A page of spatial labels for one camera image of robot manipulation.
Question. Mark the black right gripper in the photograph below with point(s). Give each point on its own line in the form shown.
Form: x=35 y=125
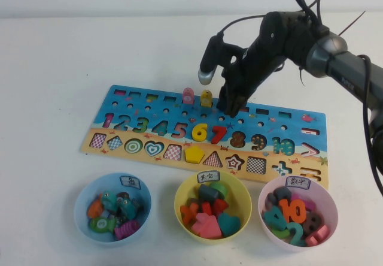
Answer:
x=254 y=68

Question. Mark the colourful wooden number puzzle board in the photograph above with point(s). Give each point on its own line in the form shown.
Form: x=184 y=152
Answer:
x=167 y=119

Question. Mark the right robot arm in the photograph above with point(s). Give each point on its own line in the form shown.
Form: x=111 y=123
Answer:
x=344 y=65

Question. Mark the yellow wooden fish piece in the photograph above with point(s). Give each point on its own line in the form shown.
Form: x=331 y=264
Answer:
x=206 y=99

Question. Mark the pink wooden fish piece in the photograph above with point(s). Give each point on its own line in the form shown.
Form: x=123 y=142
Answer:
x=188 y=96

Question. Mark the yellow wooden pentagon piece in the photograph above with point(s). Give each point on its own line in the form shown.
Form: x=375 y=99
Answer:
x=194 y=155

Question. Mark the paper label on yellow bowl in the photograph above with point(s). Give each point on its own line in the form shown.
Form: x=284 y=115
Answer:
x=208 y=177

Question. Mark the green wooden round piece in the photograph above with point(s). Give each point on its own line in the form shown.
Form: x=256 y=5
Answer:
x=220 y=188

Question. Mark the yellow plastic bowl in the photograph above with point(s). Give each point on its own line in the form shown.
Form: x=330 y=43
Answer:
x=242 y=200

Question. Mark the grey wooden number piece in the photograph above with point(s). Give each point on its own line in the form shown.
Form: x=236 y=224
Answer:
x=279 y=194

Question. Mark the red wooden shape piece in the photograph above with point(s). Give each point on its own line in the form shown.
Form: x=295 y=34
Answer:
x=221 y=207

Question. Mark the paper label on pink bowl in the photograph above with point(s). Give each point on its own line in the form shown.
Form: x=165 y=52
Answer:
x=298 y=182

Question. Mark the orange wooden cross piece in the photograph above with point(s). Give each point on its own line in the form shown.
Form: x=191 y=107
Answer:
x=189 y=213

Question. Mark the teal wooden heart piece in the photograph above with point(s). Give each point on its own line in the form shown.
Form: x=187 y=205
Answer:
x=229 y=225

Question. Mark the paper label on blue bowl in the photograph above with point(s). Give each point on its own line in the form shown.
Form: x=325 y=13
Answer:
x=130 y=182

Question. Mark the magenta wooden number piece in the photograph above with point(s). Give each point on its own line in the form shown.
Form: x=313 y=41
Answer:
x=309 y=205

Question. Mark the dark brown wooden fish piece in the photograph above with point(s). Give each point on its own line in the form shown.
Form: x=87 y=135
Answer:
x=122 y=195

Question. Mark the pink plastic bowl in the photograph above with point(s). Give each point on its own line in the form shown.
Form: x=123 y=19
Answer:
x=329 y=206

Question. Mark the dark teal wooden fish piece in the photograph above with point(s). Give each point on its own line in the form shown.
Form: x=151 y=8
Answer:
x=127 y=209

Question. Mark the purple wooden fish piece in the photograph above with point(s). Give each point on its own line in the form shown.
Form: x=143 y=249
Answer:
x=127 y=230

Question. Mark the orange wooden fish piece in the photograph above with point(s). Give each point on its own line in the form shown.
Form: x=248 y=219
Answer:
x=95 y=209

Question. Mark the green wooden fish piece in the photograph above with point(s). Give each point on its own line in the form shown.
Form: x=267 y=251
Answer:
x=101 y=224

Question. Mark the light blue plastic bowl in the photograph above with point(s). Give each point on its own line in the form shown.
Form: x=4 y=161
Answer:
x=86 y=230

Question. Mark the red wooden number seven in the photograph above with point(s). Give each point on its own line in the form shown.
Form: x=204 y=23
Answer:
x=219 y=134

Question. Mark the yellow wooden number six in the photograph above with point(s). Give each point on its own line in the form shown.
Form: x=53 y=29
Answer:
x=199 y=135

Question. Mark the dark teal wooden block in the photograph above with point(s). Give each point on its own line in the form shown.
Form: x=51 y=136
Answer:
x=207 y=193

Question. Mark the orange wooden number ten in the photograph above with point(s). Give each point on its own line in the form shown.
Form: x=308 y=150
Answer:
x=285 y=211

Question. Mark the teal wooden number four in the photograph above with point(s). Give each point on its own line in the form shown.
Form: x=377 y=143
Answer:
x=274 y=220

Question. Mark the black zip tie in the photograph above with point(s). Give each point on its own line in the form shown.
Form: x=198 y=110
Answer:
x=353 y=21

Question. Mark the brown wooden number eight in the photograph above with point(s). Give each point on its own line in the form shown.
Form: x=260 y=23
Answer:
x=312 y=222

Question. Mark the teal wooden number two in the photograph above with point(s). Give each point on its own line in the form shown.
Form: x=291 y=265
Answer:
x=296 y=236

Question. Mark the pink wooden equals sign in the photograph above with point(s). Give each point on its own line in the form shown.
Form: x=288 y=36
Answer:
x=318 y=235

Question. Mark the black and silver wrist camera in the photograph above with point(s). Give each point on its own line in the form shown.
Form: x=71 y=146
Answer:
x=209 y=62

